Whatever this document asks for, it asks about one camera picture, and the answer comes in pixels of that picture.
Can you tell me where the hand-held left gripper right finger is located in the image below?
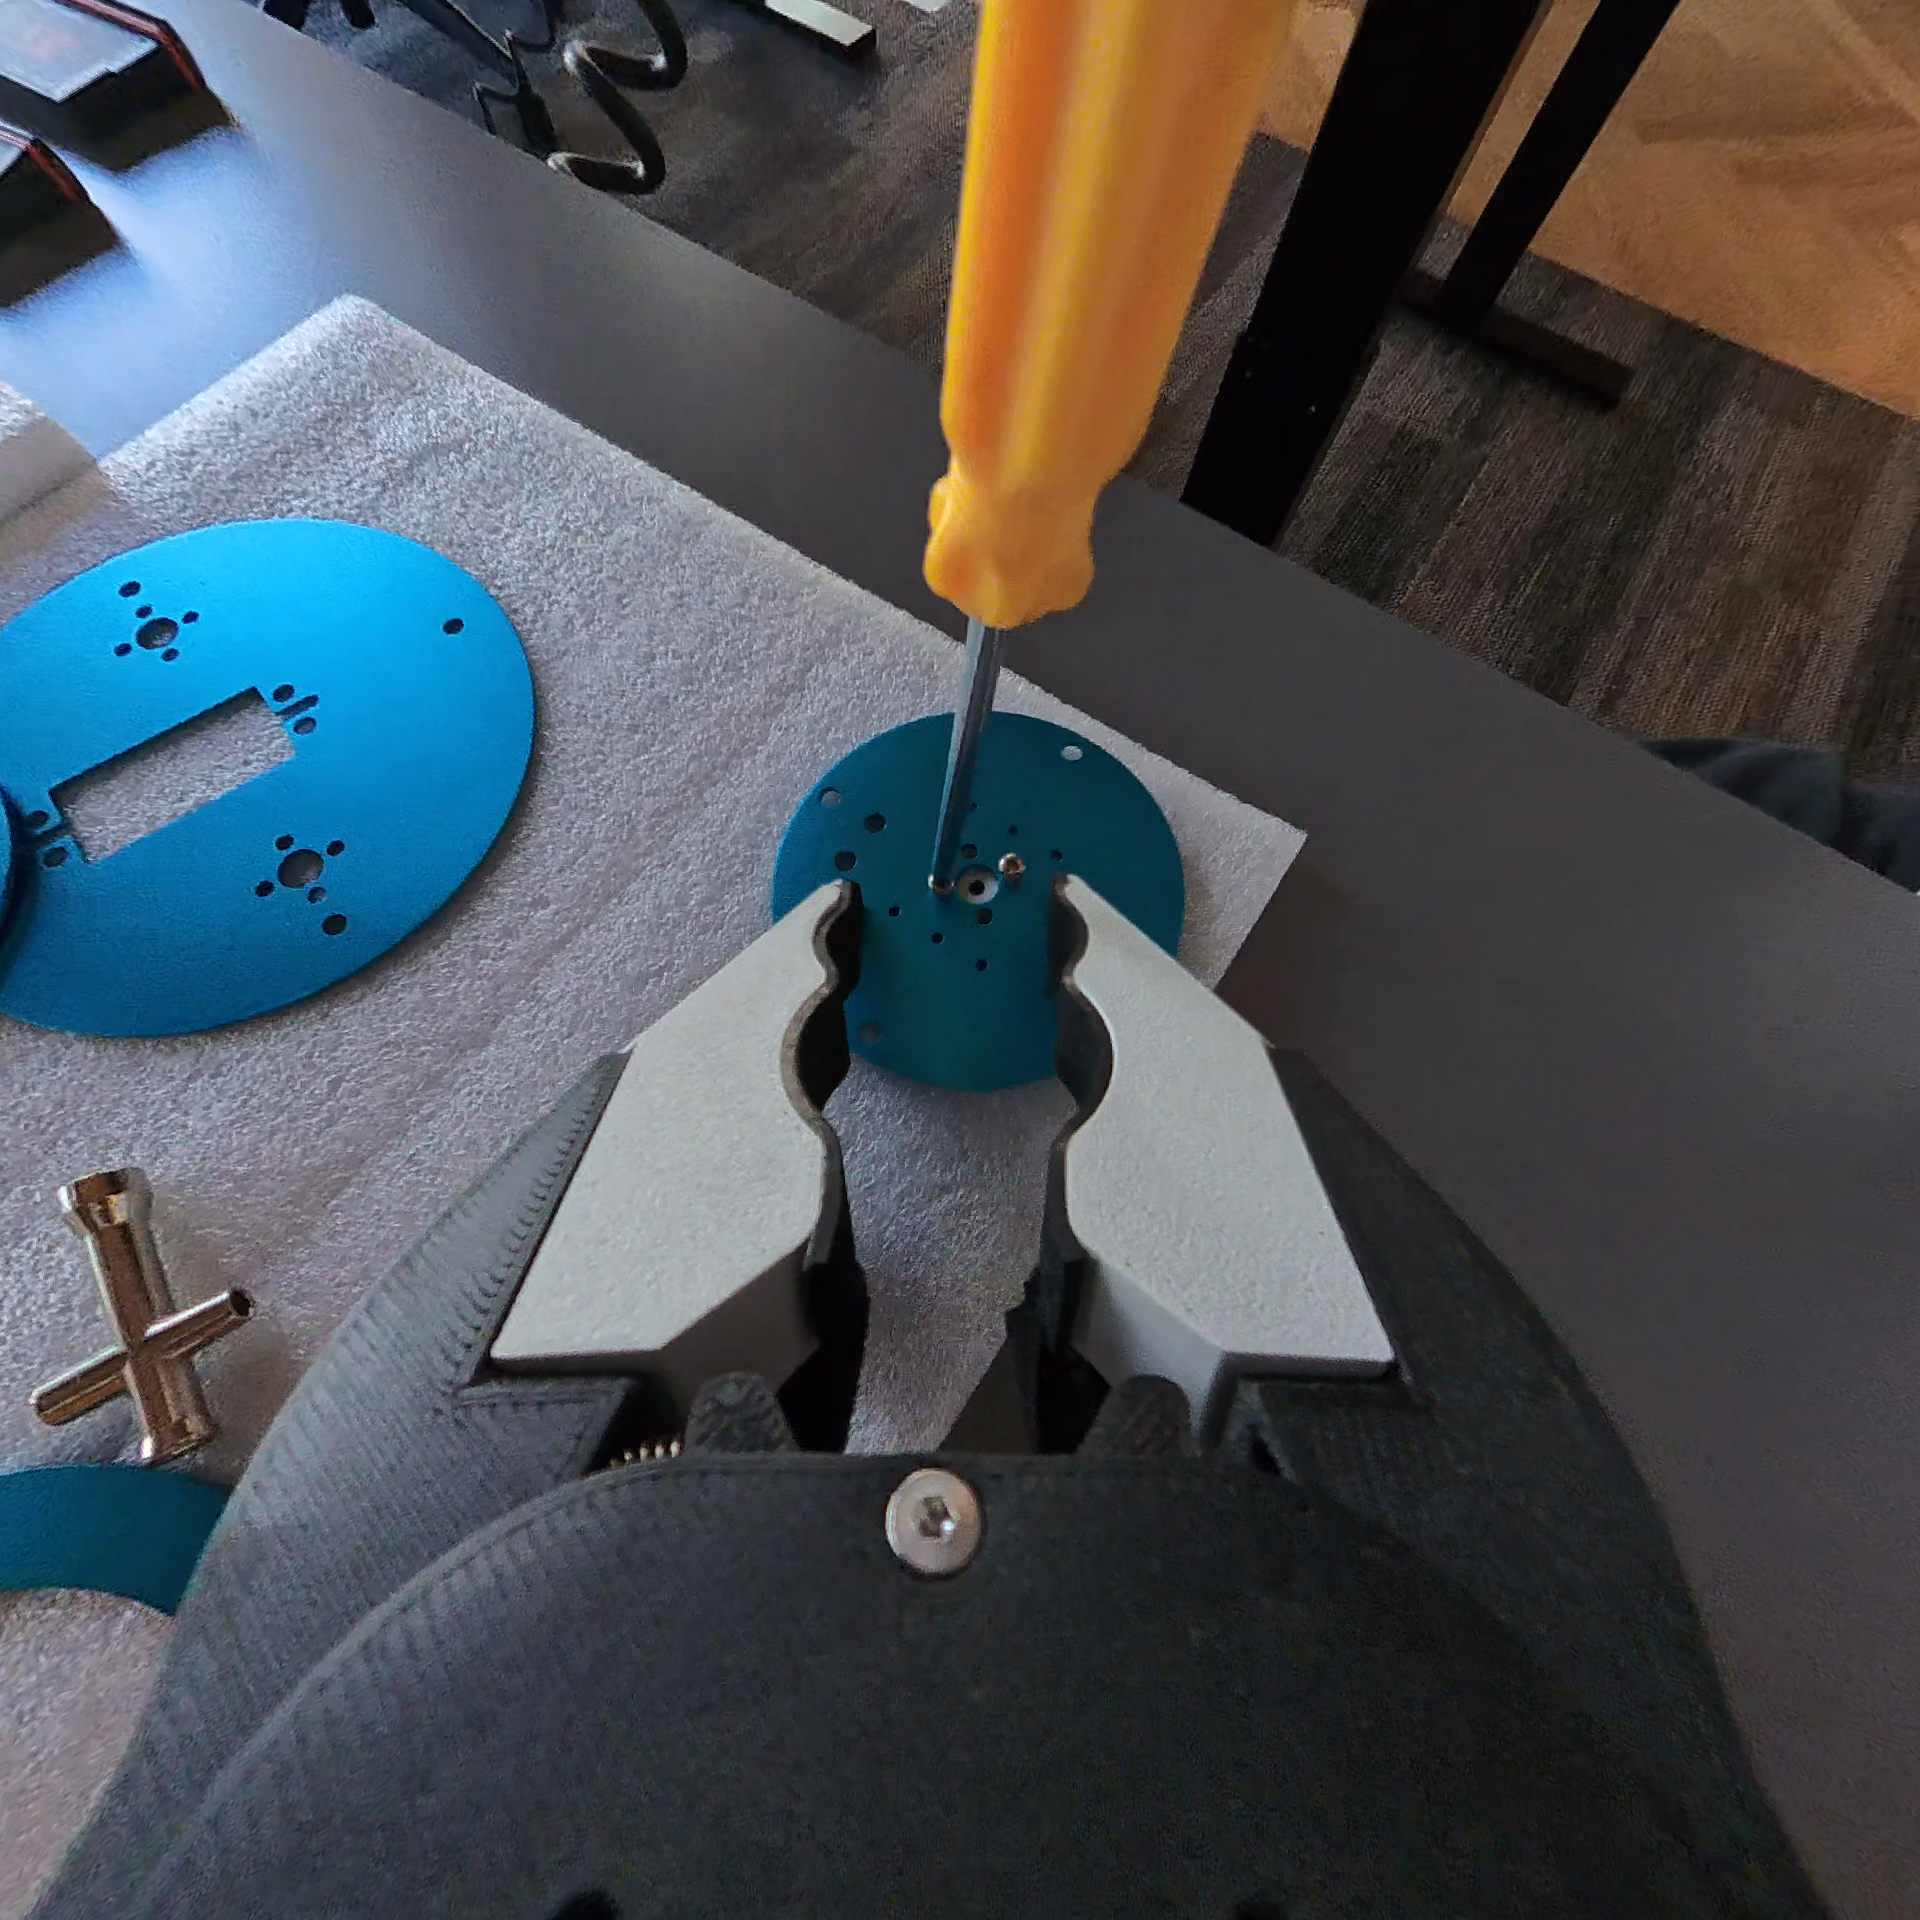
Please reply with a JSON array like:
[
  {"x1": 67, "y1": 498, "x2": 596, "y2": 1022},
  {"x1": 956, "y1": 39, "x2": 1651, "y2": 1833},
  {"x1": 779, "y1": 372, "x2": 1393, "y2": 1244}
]
[{"x1": 1042, "y1": 877, "x2": 1402, "y2": 1431}]

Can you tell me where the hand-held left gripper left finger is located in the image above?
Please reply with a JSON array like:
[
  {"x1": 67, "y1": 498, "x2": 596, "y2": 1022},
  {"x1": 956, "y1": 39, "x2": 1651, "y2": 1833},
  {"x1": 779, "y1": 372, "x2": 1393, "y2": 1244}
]
[{"x1": 489, "y1": 879, "x2": 867, "y2": 1402}]

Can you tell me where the small blue round plate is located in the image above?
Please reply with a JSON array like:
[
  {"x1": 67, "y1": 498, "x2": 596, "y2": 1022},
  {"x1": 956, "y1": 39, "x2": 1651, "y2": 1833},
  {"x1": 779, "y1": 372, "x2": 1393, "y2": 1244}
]
[{"x1": 772, "y1": 708, "x2": 1187, "y2": 1093}]

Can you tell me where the yellow screwdriver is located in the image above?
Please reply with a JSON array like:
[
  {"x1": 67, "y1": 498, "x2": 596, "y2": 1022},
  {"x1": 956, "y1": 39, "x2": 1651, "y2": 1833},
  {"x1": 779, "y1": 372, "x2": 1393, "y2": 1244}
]
[{"x1": 920, "y1": 0, "x2": 1297, "y2": 894}]

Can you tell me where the large blue plate with cutout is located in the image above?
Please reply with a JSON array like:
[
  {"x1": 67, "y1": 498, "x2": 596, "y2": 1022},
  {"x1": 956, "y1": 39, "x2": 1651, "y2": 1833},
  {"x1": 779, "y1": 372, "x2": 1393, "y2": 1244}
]
[{"x1": 0, "y1": 518, "x2": 539, "y2": 1040}]

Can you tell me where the metal cross wrench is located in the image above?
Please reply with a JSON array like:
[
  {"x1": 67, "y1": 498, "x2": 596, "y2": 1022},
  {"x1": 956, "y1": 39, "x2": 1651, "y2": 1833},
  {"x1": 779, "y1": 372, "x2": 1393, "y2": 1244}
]
[{"x1": 30, "y1": 1167, "x2": 256, "y2": 1469}]

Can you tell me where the white foam sheet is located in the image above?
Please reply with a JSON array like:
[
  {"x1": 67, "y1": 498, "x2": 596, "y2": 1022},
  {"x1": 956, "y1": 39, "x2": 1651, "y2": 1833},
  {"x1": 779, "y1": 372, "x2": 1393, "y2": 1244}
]
[{"x1": 0, "y1": 292, "x2": 1310, "y2": 1920}]

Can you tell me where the person's dark cloth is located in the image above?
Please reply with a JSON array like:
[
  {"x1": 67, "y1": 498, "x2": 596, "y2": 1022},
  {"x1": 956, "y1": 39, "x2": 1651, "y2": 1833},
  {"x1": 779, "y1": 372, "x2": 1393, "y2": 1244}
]
[{"x1": 1641, "y1": 735, "x2": 1920, "y2": 902}]

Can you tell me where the white foam block with hole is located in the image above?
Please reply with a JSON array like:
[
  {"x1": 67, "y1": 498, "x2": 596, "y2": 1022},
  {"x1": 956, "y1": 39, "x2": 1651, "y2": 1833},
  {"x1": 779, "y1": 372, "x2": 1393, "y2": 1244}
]
[{"x1": 0, "y1": 374, "x2": 98, "y2": 518}]

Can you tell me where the small black box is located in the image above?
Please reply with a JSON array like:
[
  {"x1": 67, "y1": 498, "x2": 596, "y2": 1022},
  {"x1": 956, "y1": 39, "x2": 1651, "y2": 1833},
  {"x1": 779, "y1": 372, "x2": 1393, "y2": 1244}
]
[
  {"x1": 0, "y1": 0, "x2": 233, "y2": 166},
  {"x1": 0, "y1": 127, "x2": 119, "y2": 301}
]

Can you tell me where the dark teal ring plate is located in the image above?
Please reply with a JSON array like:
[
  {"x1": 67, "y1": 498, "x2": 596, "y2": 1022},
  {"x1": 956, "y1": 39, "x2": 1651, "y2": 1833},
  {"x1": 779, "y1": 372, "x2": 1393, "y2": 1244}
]
[{"x1": 0, "y1": 1463, "x2": 239, "y2": 1624}]

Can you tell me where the black desk frame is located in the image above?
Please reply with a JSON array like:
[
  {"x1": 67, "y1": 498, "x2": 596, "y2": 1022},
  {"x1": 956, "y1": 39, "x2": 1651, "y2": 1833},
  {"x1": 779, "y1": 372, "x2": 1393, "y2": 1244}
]
[{"x1": 1184, "y1": 0, "x2": 1682, "y2": 549}]

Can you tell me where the coiled black cable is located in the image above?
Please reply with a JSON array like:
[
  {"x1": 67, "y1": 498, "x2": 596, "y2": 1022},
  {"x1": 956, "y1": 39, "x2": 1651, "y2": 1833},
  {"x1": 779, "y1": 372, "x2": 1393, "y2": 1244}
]
[{"x1": 480, "y1": 0, "x2": 692, "y2": 196}]

